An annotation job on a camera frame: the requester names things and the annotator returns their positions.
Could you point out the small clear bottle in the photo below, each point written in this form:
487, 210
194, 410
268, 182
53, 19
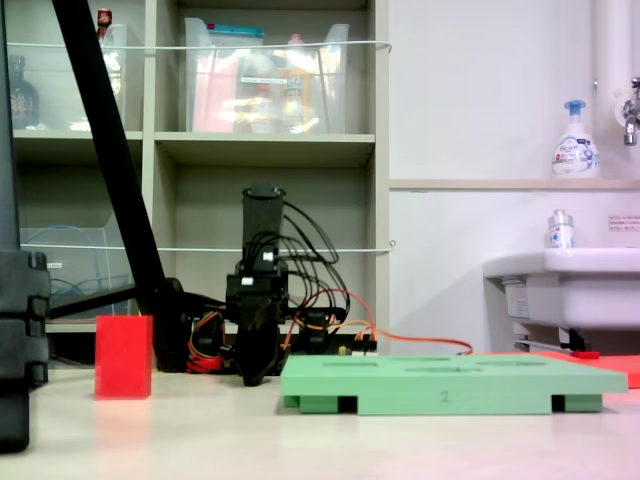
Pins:
560, 235

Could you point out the black tripod brace strut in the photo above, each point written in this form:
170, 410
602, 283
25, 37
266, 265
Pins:
95, 301

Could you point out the pink refill pack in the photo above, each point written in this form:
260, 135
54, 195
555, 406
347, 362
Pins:
215, 100

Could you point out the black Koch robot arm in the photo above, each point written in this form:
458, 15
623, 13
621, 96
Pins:
264, 220

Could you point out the white sink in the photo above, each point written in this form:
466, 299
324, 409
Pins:
590, 290

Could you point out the wide clear plastic bin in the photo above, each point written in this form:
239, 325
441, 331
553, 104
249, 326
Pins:
332, 90

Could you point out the red square block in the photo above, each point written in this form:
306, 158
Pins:
122, 357

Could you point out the bottle with pink cap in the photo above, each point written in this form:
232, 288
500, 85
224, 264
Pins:
297, 90

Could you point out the driver board with white connectors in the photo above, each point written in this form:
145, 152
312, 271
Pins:
362, 351

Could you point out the narrow clear plastic bin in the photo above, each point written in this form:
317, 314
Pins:
123, 75

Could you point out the small wall label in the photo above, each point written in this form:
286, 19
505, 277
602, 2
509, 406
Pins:
624, 223

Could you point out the white foam soap pump bottle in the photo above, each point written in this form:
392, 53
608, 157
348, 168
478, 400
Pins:
575, 155

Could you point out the low clear plastic box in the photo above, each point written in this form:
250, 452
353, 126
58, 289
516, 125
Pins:
75, 272

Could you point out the notched black tripod leg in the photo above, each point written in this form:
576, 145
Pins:
20, 325

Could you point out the small orange foam slab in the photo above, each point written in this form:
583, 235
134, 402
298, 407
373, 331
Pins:
615, 367

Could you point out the beige shelf unit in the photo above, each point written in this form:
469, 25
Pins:
265, 142

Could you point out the pouch with teal top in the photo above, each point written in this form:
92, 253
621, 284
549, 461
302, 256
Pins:
235, 31

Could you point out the green shape sorting board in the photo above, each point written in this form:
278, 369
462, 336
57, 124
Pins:
425, 386

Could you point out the bottle with red cap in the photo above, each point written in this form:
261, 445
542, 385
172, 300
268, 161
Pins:
104, 20

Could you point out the metal faucet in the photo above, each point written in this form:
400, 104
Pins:
631, 125

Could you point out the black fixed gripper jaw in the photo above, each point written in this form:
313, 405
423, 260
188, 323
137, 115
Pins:
250, 350

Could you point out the dark glass bottle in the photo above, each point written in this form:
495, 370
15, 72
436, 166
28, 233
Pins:
22, 105

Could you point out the smooth black tripod leg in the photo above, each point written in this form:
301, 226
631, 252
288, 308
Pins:
100, 125

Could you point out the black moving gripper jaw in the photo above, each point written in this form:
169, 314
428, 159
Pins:
270, 345

